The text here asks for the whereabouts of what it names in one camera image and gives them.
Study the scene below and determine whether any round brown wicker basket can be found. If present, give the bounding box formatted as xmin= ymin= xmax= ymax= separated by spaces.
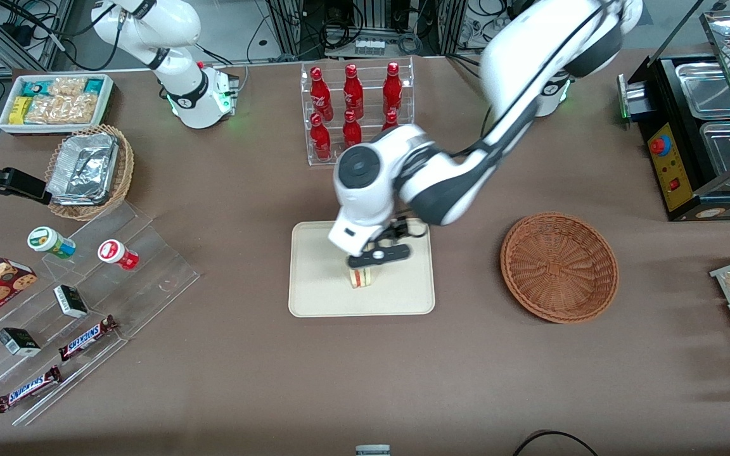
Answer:
xmin=500 ymin=212 xmax=619 ymax=324

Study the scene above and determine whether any grey metal side box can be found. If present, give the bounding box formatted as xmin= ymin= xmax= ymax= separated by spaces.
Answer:
xmin=617 ymin=75 xmax=651 ymax=122

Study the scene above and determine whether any cream plastic tray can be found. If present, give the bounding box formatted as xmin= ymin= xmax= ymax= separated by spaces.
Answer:
xmin=288 ymin=220 xmax=435 ymax=317

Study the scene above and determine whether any clear acrylic bottle rack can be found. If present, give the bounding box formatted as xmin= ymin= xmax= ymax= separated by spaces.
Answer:
xmin=300 ymin=57 xmax=416 ymax=167

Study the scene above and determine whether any small black box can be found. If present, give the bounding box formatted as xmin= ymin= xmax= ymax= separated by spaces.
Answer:
xmin=0 ymin=327 xmax=42 ymax=357
xmin=53 ymin=285 xmax=89 ymax=319

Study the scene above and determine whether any wicker basket with foil trays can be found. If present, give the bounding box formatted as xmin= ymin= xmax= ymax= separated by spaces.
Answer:
xmin=45 ymin=124 xmax=135 ymax=221

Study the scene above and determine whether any dark round-ended wrist camera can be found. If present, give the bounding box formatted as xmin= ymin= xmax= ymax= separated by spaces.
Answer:
xmin=347 ymin=245 xmax=412 ymax=269

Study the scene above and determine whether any Snickers bar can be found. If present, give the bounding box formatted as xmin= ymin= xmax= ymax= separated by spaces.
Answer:
xmin=58 ymin=315 xmax=118 ymax=362
xmin=0 ymin=365 xmax=62 ymax=414

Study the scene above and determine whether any black food warmer cabinet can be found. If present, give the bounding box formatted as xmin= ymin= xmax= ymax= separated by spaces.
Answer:
xmin=631 ymin=9 xmax=730 ymax=222

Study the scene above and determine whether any silver foil tray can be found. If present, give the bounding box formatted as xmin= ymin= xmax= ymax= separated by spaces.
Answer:
xmin=48 ymin=133 xmax=118 ymax=206

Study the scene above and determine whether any black floor cable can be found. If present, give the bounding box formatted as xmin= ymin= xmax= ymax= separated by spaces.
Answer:
xmin=513 ymin=430 xmax=600 ymax=456

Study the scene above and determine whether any green lid cup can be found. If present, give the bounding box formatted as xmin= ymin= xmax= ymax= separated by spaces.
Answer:
xmin=27 ymin=226 xmax=77 ymax=260

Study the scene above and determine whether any yellow snack packet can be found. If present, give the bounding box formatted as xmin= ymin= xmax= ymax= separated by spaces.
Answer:
xmin=9 ymin=96 xmax=33 ymax=125

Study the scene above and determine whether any clear acrylic stepped display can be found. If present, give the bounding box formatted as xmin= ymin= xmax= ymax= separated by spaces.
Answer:
xmin=0 ymin=201 xmax=201 ymax=426

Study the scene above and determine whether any red lid cup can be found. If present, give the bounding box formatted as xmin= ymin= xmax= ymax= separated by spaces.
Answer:
xmin=98 ymin=239 xmax=139 ymax=271

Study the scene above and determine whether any white plastic snack bin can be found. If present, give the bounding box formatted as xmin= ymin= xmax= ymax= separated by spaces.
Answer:
xmin=0 ymin=73 xmax=115 ymax=136

